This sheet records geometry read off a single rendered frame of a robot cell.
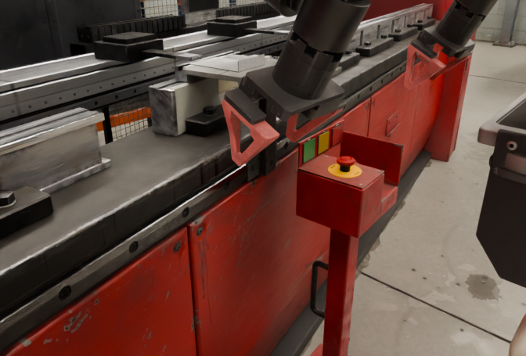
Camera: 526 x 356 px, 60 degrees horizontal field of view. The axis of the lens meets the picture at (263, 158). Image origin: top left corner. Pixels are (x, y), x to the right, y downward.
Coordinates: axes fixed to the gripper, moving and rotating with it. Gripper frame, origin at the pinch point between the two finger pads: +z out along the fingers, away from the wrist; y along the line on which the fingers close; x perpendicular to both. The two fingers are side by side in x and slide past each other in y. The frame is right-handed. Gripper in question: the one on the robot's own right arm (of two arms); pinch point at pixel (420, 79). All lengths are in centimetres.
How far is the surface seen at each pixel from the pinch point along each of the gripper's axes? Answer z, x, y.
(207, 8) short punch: 8.9, -41.3, 14.5
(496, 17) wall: 136, -133, -718
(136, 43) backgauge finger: 24, -54, 20
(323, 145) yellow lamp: 27.0, -10.4, -2.2
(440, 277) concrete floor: 95, 33, -82
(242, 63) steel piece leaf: 10.9, -25.7, 17.9
